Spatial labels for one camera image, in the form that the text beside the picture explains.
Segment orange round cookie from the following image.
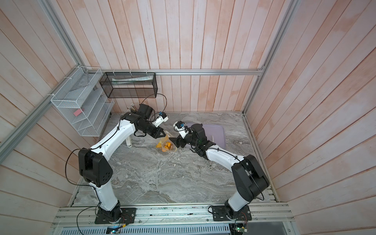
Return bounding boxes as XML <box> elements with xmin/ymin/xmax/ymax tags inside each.
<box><xmin>164</xmin><ymin>141</ymin><xmax>173</xmax><ymax>151</ymax></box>

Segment clear resealable plastic bag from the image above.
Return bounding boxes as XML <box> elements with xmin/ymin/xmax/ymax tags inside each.
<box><xmin>155</xmin><ymin>131</ymin><xmax>177</xmax><ymax>152</ymax></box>

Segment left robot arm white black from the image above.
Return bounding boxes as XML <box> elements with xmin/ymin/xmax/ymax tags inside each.
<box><xmin>78</xmin><ymin>104</ymin><xmax>168</xmax><ymax>223</ymax></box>

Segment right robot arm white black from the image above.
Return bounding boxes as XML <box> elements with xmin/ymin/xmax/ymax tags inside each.
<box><xmin>170</xmin><ymin>121</ymin><xmax>270</xmax><ymax>219</ymax></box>

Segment bundle of pencils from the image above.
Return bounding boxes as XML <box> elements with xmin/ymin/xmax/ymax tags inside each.
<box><xmin>127</xmin><ymin>103</ymin><xmax>138</xmax><ymax>113</ymax></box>

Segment lavender plastic tray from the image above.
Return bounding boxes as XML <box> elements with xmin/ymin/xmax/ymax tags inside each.
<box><xmin>203</xmin><ymin>124</ymin><xmax>226</xmax><ymax>149</ymax></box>

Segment white stapler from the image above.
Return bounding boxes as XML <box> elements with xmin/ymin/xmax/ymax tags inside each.
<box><xmin>125</xmin><ymin>136</ymin><xmax>132</xmax><ymax>148</ymax></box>

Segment white papers in basket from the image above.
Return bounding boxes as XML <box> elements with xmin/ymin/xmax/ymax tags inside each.
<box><xmin>111</xmin><ymin>75</ymin><xmax>154</xmax><ymax>85</ymax></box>

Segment pink eraser on shelf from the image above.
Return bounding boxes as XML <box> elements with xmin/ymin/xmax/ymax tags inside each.
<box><xmin>73</xmin><ymin>109</ymin><xmax>83</xmax><ymax>117</ymax></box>

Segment black mesh wall basket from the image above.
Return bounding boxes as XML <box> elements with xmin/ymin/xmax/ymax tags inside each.
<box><xmin>99</xmin><ymin>71</ymin><xmax>158</xmax><ymax>99</ymax></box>

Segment white wire mesh shelf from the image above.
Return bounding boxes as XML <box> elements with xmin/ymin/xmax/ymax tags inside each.
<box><xmin>51</xmin><ymin>67</ymin><xmax>114</xmax><ymax>137</ymax></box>

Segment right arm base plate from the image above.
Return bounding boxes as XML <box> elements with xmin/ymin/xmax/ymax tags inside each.
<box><xmin>208</xmin><ymin>205</ymin><xmax>252</xmax><ymax>222</ymax></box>

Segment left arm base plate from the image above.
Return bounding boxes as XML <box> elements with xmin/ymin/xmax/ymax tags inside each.
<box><xmin>95</xmin><ymin>207</ymin><xmax>137</xmax><ymax>225</ymax></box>

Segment aluminium mounting rail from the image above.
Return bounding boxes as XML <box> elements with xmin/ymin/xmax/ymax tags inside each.
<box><xmin>52</xmin><ymin>203</ymin><xmax>295</xmax><ymax>228</ymax></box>

